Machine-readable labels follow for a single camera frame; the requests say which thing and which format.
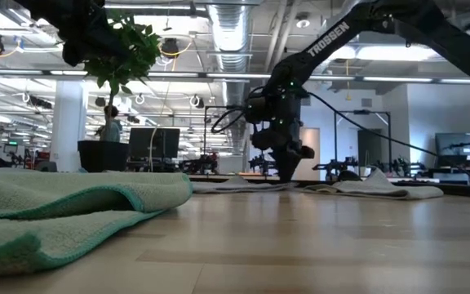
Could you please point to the white waffle microfiber towel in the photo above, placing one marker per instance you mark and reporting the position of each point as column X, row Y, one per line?
column 378, row 185
column 239, row 185

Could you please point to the black plant pot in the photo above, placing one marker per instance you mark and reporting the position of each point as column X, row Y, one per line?
column 102, row 157

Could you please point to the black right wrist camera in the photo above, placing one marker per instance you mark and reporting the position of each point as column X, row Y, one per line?
column 307, row 152

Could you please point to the dark background monitor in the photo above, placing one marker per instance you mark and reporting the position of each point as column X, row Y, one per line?
column 453, row 145

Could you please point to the black background monitor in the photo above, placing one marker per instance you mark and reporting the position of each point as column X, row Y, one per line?
column 153, row 143

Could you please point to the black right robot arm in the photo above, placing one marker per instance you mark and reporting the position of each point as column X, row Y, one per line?
column 329, row 38

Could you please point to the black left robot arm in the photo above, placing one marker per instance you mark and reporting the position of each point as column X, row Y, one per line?
column 72, row 24

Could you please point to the black metal rig frame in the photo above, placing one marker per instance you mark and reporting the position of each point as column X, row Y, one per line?
column 205, row 134
column 389, row 139

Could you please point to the black background robot arm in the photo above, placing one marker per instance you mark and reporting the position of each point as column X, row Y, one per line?
column 335, row 165
column 400, row 166

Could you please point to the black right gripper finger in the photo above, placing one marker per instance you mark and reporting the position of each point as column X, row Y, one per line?
column 280, row 163
column 293, row 157

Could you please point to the green microfiber towel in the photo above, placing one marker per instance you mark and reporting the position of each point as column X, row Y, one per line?
column 55, row 192

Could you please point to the person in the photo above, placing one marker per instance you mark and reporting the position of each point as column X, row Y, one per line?
column 114, row 128

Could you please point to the green leafy small tree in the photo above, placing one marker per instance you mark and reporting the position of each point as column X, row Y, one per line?
column 137, row 53

